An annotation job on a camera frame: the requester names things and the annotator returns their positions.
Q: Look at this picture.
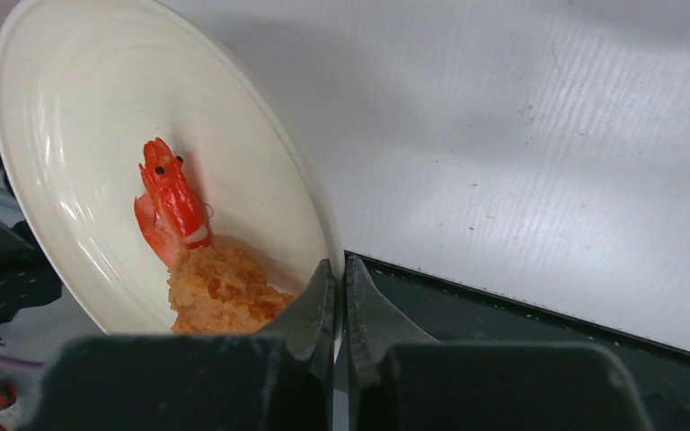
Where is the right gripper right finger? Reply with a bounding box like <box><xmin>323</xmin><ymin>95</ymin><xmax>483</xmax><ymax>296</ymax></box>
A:
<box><xmin>345</xmin><ymin>258</ymin><xmax>653</xmax><ymax>430</ymax></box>

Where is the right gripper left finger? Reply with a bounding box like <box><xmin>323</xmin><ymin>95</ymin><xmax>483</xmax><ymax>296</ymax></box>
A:
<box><xmin>22</xmin><ymin>260</ymin><xmax>336</xmax><ymax>430</ymax></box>

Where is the cream plate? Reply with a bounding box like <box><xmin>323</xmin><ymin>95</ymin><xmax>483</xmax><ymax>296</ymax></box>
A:
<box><xmin>0</xmin><ymin>1</ymin><xmax>345</xmax><ymax>334</ymax></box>

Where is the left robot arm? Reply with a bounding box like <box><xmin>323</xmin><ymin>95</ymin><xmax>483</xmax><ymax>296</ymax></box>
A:
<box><xmin>0</xmin><ymin>221</ymin><xmax>62</xmax><ymax>324</ymax></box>

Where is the orange fried piece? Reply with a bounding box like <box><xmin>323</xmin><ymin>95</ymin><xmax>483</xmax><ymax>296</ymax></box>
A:
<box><xmin>168</xmin><ymin>246</ymin><xmax>295</xmax><ymax>334</ymax></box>

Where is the red toy shrimp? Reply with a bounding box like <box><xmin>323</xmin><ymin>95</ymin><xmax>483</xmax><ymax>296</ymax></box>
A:
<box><xmin>134</xmin><ymin>137</ymin><xmax>212</xmax><ymax>269</ymax></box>

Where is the black base frame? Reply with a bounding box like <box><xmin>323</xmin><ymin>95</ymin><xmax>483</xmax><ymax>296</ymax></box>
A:
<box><xmin>0</xmin><ymin>136</ymin><xmax>690</xmax><ymax>431</ymax></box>

